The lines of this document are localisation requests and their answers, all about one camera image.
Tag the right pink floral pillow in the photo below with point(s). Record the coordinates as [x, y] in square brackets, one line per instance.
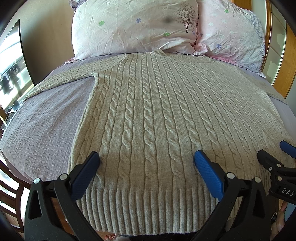
[231, 34]

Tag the left pink floral pillow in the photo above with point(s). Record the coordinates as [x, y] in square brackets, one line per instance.
[116, 27]

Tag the wooden headboard frame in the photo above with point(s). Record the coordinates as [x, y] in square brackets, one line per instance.
[279, 61]

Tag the brown wooden chair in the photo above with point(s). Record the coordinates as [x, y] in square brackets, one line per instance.
[12, 189]

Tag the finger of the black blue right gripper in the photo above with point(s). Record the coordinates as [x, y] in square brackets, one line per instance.
[241, 212]

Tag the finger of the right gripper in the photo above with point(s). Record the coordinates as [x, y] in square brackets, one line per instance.
[288, 149]
[270, 163]

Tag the pink floral pillow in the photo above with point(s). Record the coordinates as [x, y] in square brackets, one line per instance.
[116, 27]
[231, 34]

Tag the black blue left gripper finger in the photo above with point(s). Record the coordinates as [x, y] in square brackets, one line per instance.
[41, 219]

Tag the dark framed window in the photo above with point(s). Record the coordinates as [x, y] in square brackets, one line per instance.
[16, 80]

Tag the lilac textured bed sheet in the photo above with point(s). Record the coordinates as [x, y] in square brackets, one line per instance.
[39, 138]

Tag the beige cable knit sweater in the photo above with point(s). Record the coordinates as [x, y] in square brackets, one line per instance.
[146, 116]

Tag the person's hand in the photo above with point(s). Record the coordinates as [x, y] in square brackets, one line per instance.
[280, 221]

